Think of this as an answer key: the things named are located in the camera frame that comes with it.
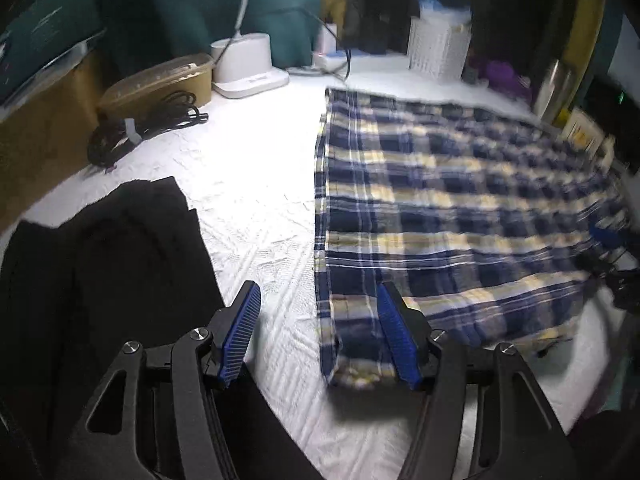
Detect cream bear mug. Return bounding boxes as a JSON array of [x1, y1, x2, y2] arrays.
[[561, 107, 615, 172]]

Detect white perforated plastic basket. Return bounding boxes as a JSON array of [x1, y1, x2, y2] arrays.
[[407, 18, 472, 82]]

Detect white power strip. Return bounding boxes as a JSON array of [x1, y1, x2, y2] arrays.
[[286, 51, 350, 78]]

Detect brown cardboard box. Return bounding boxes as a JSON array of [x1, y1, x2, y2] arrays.
[[1, 53, 105, 229]]

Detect black folded garment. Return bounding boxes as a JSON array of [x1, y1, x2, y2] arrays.
[[1, 178, 302, 479]]

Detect white desk lamp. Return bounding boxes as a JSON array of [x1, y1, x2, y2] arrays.
[[210, 0, 290, 99]]

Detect stainless steel tumbler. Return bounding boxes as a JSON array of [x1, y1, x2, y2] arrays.
[[533, 60, 575, 124]]

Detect purple cloth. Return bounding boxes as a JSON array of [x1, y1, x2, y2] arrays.
[[480, 60, 532, 103]]

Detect tablet with green screen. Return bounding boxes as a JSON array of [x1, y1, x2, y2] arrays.
[[1, 0, 104, 105]]

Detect white phone charger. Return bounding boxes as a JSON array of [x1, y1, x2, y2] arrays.
[[316, 22, 337, 54]]

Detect yellow right curtain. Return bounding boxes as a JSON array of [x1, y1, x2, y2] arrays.
[[562, 0, 606, 84]]

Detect coiled black cable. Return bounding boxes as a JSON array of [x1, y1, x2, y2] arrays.
[[86, 90, 210, 170]]

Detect blue yellow plaid pants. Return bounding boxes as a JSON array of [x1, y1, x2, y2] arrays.
[[314, 89, 629, 389]]

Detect brown lidded food container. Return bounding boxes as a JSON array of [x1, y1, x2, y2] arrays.
[[96, 53, 214, 119]]

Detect teal left curtain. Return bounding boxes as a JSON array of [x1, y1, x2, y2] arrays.
[[99, 0, 321, 77]]

